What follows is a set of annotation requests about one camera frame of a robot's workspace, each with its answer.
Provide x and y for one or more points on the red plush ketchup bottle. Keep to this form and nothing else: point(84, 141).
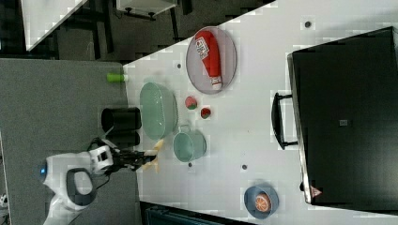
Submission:
point(207, 47)

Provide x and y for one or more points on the orange slice toy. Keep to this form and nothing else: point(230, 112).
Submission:
point(262, 202)

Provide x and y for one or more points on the yellow plush peeled banana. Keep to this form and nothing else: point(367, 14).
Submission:
point(153, 156)

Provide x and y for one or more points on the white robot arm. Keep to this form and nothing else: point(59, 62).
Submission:
point(70, 177)

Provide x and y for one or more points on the white cabinet on casters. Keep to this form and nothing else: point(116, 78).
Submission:
point(144, 9)

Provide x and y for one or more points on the pink strawberry toy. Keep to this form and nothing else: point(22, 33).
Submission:
point(191, 103)

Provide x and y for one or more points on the red strawberry toy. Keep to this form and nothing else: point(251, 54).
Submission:
point(205, 113)

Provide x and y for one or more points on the blue bowl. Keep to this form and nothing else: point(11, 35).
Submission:
point(249, 200)

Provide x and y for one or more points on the grey round plate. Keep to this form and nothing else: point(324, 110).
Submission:
point(228, 55)

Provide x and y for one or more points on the black pot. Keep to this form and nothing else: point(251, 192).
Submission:
point(120, 119)

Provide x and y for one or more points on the white background table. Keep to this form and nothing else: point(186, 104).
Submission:
point(41, 17)

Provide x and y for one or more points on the green mug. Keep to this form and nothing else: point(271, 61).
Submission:
point(189, 144)

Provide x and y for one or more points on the green colander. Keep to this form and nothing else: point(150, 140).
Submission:
point(158, 110)

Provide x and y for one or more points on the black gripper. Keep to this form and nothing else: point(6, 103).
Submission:
point(121, 159)

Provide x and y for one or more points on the green cylinder handle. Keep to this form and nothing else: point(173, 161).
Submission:
point(116, 78)

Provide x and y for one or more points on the black small cup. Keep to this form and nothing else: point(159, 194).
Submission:
point(125, 139)

